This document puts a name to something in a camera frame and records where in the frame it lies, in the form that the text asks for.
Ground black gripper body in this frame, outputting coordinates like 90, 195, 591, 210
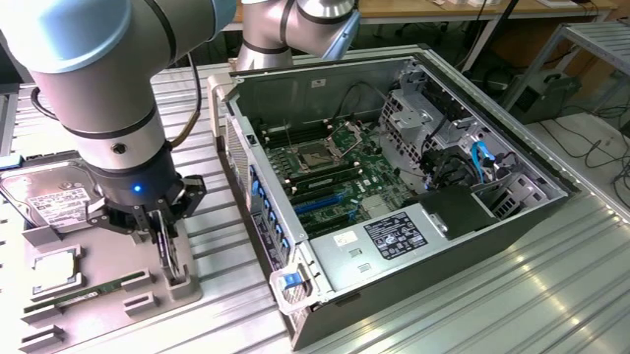
90, 147, 185, 215

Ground black graphics card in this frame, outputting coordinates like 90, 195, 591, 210
153, 209, 181, 285

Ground grey parts rack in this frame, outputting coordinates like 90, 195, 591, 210
0, 215, 205, 354

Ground silver hard disk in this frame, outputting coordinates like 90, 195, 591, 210
0, 157, 108, 235

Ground silver CPU chip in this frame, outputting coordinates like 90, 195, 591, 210
30, 253, 82, 294

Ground green RAM stick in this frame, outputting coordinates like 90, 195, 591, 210
22, 279, 149, 313

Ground blue expansion slot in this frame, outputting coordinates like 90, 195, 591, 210
292, 192, 347, 215

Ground CPU socket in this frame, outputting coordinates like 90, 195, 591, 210
293, 141, 341, 173

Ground installed black RAM stick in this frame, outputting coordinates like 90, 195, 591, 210
288, 166, 361, 191

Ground green motherboard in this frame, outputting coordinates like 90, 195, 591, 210
253, 117, 412, 237

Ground metal socket cover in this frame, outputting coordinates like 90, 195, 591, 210
325, 120, 369, 149

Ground silver chipset heatsink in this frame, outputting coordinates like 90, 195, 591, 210
361, 196, 395, 214

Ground grey power supply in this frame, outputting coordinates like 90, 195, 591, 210
308, 204, 447, 296

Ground metal disk bay cage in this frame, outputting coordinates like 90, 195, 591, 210
376, 87, 447, 167

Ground open black PC case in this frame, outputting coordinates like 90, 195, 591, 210
205, 43, 583, 352

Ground wooden desk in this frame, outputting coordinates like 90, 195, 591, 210
357, 0, 616, 21

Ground black box device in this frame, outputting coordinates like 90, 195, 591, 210
505, 72, 583, 125

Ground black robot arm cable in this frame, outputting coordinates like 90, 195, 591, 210
29, 51, 204, 149

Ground black looped case wire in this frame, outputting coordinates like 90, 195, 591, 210
332, 82, 391, 123

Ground black wire bundle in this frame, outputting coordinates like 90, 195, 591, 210
420, 146, 479, 190

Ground blue SATA wire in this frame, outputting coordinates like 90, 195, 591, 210
471, 141, 496, 184

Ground black floor cables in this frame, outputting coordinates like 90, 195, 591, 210
540, 105, 630, 185

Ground grey metal frame table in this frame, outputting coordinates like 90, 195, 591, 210
500, 20, 630, 111

